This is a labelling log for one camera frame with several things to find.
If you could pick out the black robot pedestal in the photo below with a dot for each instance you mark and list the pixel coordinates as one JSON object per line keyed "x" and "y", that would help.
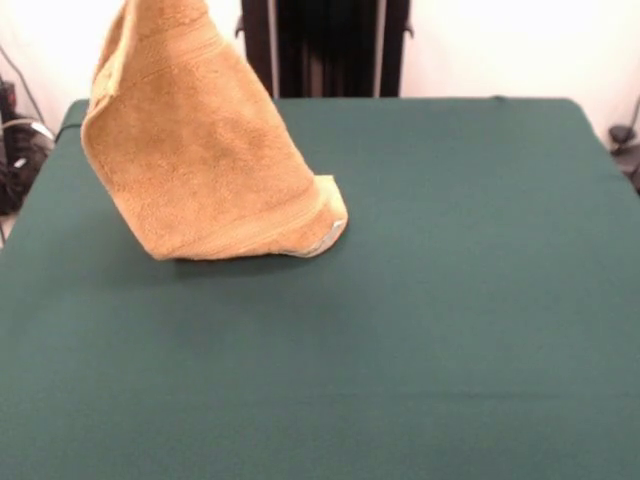
{"x": 340, "y": 50}

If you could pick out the dark green table cloth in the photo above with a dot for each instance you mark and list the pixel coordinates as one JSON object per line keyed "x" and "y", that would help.
{"x": 400, "y": 325}

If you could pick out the tan terry towel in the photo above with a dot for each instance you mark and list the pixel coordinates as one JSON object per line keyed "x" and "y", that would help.
{"x": 200, "y": 150}

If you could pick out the black stand base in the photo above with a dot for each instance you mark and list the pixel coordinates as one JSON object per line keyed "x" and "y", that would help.
{"x": 625, "y": 145}
{"x": 20, "y": 170}

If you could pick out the small black box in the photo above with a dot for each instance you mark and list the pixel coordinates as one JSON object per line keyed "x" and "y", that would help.
{"x": 7, "y": 100}

